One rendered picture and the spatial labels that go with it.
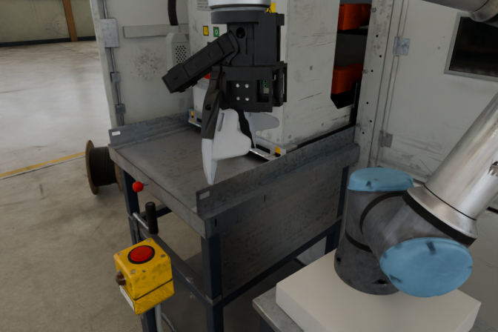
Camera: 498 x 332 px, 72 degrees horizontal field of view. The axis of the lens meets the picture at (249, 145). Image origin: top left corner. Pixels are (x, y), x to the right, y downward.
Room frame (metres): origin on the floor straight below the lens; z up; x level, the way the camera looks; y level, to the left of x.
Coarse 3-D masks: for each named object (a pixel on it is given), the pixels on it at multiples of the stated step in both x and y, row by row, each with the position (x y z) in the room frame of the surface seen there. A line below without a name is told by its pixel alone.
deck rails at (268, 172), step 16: (112, 128) 1.14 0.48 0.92; (128, 128) 1.18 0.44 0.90; (144, 128) 1.22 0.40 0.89; (160, 128) 1.26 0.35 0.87; (176, 128) 1.31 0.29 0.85; (192, 128) 1.32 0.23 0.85; (352, 128) 1.16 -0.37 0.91; (112, 144) 1.14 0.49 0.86; (128, 144) 1.15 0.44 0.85; (320, 144) 1.04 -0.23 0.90; (336, 144) 1.10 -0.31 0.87; (352, 144) 1.16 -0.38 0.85; (272, 160) 0.89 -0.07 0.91; (288, 160) 0.94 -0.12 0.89; (304, 160) 0.99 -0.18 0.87; (240, 176) 0.81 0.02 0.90; (256, 176) 0.85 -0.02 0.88; (272, 176) 0.89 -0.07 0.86; (224, 192) 0.77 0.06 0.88; (240, 192) 0.81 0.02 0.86; (192, 208) 0.74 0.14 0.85; (208, 208) 0.74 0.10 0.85
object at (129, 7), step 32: (96, 0) 1.31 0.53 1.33; (128, 0) 1.39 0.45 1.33; (160, 0) 1.46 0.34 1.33; (96, 32) 1.30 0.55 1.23; (128, 32) 1.37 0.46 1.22; (160, 32) 1.43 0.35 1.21; (128, 64) 1.38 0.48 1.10; (160, 64) 1.44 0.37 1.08; (128, 96) 1.37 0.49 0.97; (160, 96) 1.43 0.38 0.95; (192, 96) 1.51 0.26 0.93
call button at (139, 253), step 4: (136, 248) 0.53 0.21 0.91; (140, 248) 0.53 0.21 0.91; (144, 248) 0.53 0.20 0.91; (148, 248) 0.53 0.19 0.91; (132, 252) 0.52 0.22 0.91; (136, 252) 0.52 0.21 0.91; (140, 252) 0.52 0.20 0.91; (144, 252) 0.52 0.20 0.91; (148, 252) 0.52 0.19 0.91; (132, 256) 0.51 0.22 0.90; (136, 256) 0.50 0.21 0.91; (140, 256) 0.50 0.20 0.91; (144, 256) 0.50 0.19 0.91; (148, 256) 0.51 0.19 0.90; (136, 260) 0.50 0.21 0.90; (140, 260) 0.50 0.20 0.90
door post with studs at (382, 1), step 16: (384, 0) 1.14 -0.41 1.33; (384, 16) 1.13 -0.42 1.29; (368, 32) 1.17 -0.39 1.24; (384, 32) 1.12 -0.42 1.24; (368, 48) 1.16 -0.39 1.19; (384, 48) 1.12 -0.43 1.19; (368, 64) 1.16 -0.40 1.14; (368, 80) 1.15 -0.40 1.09; (368, 96) 1.14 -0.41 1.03; (368, 112) 1.13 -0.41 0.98; (368, 128) 1.13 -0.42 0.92; (368, 144) 1.12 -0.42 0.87
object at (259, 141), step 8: (200, 112) 1.30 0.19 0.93; (200, 120) 1.28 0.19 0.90; (256, 136) 1.04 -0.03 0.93; (256, 144) 1.04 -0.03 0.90; (264, 144) 1.01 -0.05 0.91; (272, 144) 0.98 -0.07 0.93; (288, 144) 0.98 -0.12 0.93; (264, 152) 1.01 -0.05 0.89; (280, 152) 0.95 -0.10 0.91; (288, 152) 0.95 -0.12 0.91
